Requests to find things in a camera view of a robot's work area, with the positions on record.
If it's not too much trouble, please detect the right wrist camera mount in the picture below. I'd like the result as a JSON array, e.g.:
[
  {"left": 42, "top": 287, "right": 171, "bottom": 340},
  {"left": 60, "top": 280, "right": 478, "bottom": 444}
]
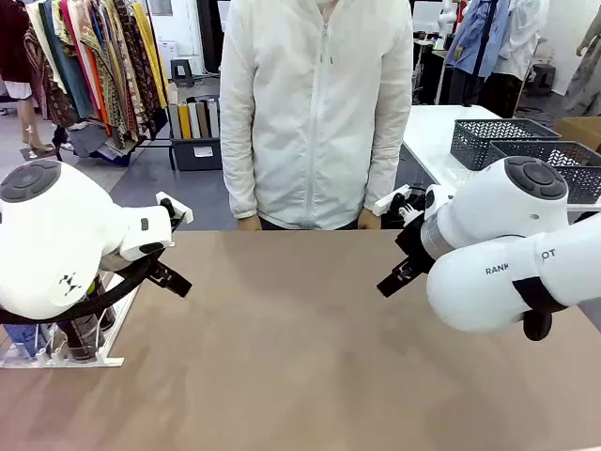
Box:
[{"left": 374, "top": 184, "right": 452, "bottom": 225}]

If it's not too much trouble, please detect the cardboard box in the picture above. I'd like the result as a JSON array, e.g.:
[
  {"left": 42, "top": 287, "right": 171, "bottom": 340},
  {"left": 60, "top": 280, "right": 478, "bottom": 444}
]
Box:
[{"left": 553, "top": 116, "right": 601, "bottom": 152}]

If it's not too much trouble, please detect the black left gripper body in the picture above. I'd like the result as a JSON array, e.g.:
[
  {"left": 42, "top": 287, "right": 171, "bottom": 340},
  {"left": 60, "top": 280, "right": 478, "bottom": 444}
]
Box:
[{"left": 140, "top": 253, "right": 170, "bottom": 283}]

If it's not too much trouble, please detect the light grey fabric roll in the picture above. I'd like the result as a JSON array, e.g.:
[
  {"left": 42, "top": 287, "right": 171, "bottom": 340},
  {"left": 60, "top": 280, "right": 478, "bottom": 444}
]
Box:
[{"left": 207, "top": 97, "right": 221, "bottom": 139}]

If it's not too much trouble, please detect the black background desk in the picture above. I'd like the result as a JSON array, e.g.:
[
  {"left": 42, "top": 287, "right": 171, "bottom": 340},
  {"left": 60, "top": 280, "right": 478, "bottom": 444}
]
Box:
[{"left": 412, "top": 30, "right": 455, "bottom": 105}]

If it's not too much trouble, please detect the person's right forearm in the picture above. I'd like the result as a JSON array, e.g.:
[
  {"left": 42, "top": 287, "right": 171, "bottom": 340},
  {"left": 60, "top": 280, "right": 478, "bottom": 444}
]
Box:
[{"left": 220, "top": 117, "right": 259, "bottom": 220}]

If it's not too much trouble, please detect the orange hanging garment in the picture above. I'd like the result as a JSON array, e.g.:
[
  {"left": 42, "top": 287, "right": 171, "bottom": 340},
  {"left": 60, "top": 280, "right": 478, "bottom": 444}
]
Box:
[{"left": 84, "top": 41, "right": 114, "bottom": 135}]

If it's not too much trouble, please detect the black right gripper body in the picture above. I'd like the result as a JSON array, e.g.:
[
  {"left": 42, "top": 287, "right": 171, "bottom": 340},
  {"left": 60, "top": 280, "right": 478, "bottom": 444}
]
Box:
[{"left": 395, "top": 218, "right": 436, "bottom": 278}]

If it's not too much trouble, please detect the white wire can dispenser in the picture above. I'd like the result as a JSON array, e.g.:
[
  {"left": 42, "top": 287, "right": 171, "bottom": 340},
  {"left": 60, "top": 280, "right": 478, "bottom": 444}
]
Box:
[{"left": 0, "top": 270, "right": 126, "bottom": 369}]

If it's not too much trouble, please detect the person's left forearm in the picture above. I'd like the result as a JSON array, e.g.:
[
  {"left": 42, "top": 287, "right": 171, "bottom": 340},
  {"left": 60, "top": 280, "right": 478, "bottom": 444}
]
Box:
[{"left": 363, "top": 112, "right": 413, "bottom": 217}]

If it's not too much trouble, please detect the yellow hanging garment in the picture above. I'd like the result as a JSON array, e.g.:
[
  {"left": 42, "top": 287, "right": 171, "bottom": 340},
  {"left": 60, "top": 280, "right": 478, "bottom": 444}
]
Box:
[{"left": 131, "top": 2, "right": 169, "bottom": 109}]

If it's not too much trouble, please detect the mannequin in white shirt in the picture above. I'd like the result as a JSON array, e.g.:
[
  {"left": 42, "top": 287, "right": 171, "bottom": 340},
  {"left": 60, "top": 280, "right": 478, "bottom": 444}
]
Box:
[{"left": 492, "top": 0, "right": 550, "bottom": 118}]

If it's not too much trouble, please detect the white side table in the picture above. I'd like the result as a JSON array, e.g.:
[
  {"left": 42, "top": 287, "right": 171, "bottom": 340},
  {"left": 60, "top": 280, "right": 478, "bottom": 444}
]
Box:
[{"left": 402, "top": 105, "right": 601, "bottom": 210}]

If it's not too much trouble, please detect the grey storage bin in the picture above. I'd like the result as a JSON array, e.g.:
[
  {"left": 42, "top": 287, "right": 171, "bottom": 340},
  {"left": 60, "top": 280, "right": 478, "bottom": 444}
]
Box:
[{"left": 169, "top": 135, "right": 222, "bottom": 171}]

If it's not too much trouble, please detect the brown plaid hanging garment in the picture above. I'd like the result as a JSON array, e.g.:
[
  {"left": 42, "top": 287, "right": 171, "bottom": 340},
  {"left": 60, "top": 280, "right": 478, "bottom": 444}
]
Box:
[{"left": 23, "top": 27, "right": 80, "bottom": 128}]

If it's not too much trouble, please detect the grey step stool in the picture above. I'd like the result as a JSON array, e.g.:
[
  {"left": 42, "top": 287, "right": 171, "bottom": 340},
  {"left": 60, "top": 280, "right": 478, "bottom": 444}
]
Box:
[{"left": 171, "top": 58, "right": 194, "bottom": 88}]

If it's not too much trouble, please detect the grey plastic woven basket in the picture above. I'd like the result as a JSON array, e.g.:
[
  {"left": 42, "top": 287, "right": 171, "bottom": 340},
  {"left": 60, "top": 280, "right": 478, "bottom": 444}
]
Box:
[
  {"left": 450, "top": 118, "right": 562, "bottom": 171},
  {"left": 487, "top": 139, "right": 601, "bottom": 205}
]

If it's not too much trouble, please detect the brown fabric roll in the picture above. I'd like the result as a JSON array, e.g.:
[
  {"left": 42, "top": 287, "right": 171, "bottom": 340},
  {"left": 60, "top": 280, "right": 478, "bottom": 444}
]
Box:
[{"left": 195, "top": 101, "right": 210, "bottom": 139}]

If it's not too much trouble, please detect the mannequin in blue shirt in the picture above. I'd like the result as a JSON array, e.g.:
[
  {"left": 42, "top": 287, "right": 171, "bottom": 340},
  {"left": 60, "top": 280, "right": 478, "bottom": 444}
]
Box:
[{"left": 444, "top": 0, "right": 500, "bottom": 107}]

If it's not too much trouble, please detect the black metal clothes rack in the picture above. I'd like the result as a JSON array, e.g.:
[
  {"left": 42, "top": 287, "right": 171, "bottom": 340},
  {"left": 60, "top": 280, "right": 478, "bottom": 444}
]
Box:
[{"left": 51, "top": 0, "right": 177, "bottom": 171}]

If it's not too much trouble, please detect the black stand pole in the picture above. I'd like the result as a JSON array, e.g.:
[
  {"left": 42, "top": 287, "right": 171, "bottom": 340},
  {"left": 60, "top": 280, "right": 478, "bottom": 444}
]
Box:
[{"left": 470, "top": 0, "right": 499, "bottom": 81}]

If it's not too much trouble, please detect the brown floral hanging garment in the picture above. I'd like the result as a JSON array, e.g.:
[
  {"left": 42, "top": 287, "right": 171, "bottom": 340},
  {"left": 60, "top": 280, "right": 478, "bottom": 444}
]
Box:
[{"left": 112, "top": 0, "right": 159, "bottom": 137}]

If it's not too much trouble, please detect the teal hanging garment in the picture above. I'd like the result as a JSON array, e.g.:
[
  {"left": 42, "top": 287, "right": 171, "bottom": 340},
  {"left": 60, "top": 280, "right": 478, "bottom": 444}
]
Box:
[{"left": 39, "top": 0, "right": 95, "bottom": 121}]

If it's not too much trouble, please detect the mannequin in maroon dress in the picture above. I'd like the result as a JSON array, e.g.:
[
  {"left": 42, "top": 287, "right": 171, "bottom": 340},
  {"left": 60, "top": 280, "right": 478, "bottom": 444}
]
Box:
[{"left": 0, "top": 0, "right": 55, "bottom": 155}]

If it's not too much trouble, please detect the person in white jacket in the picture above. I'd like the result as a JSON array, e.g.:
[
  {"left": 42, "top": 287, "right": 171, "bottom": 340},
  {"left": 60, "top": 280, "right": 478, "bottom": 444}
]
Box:
[{"left": 219, "top": 0, "right": 414, "bottom": 231}]

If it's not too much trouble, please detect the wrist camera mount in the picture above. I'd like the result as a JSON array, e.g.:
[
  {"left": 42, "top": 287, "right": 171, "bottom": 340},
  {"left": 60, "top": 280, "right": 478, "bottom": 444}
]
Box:
[
  {"left": 374, "top": 184, "right": 452, "bottom": 225},
  {"left": 156, "top": 191, "right": 193, "bottom": 232}
]

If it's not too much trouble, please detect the blue Pepsi can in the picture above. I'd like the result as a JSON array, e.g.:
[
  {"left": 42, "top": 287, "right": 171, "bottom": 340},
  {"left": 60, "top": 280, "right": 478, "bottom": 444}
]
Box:
[{"left": 3, "top": 323, "right": 41, "bottom": 358}]

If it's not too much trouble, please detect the white fabric roll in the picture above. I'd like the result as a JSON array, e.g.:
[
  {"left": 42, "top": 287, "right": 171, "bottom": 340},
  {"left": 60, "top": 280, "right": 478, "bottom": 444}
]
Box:
[{"left": 187, "top": 97, "right": 202, "bottom": 140}]

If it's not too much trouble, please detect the dark plastic stool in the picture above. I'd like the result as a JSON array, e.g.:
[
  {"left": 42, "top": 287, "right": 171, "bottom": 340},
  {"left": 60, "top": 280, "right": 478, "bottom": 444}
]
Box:
[{"left": 532, "top": 63, "right": 558, "bottom": 98}]

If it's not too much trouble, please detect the cream hanging garment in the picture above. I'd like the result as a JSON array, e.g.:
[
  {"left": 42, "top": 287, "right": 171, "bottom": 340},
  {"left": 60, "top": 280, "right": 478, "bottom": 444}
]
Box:
[{"left": 25, "top": 2, "right": 67, "bottom": 95}]

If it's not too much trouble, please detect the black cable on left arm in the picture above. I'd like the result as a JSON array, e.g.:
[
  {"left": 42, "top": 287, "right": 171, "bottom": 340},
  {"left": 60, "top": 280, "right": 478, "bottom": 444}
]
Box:
[{"left": 0, "top": 256, "right": 159, "bottom": 325}]

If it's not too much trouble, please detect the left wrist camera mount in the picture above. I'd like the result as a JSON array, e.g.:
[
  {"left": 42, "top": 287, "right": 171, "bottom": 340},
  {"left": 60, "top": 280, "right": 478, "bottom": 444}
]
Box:
[{"left": 156, "top": 191, "right": 193, "bottom": 232}]

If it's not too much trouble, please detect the white box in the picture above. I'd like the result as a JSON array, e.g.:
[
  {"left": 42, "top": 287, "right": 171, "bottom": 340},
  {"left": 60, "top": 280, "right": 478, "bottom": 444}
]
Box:
[{"left": 157, "top": 39, "right": 179, "bottom": 71}]

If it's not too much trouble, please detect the grey fabric pile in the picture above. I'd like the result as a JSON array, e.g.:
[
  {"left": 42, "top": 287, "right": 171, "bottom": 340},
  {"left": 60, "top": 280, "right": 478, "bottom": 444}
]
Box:
[{"left": 68, "top": 120, "right": 137, "bottom": 166}]

